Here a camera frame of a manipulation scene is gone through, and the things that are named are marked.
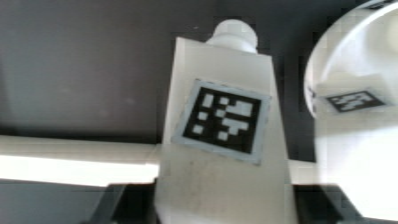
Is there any white front fence rail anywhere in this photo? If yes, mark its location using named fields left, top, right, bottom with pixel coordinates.
left=0, top=134, right=318, bottom=188

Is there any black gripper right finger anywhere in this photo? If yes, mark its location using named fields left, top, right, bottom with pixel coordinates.
left=293, top=184, right=366, bottom=224

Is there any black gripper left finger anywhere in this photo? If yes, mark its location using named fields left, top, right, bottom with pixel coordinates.
left=85, top=184, right=159, bottom=224

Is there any white round stool seat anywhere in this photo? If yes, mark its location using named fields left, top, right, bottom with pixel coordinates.
left=303, top=0, right=398, bottom=115

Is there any white stool leg with tag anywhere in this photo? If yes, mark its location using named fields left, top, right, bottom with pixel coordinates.
left=154, top=19, right=298, bottom=224
left=314, top=75, right=398, bottom=224

